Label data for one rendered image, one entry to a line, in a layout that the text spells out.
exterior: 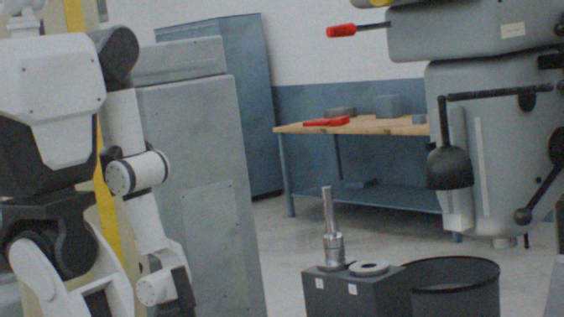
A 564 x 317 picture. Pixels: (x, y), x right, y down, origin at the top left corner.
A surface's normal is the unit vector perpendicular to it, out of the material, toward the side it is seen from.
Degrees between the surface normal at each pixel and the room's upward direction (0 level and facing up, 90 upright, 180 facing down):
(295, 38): 90
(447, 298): 94
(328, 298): 90
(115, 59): 89
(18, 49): 45
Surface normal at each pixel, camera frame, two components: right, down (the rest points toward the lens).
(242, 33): 0.59, 0.04
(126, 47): 0.79, -0.04
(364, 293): -0.72, 0.19
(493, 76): -0.23, 0.17
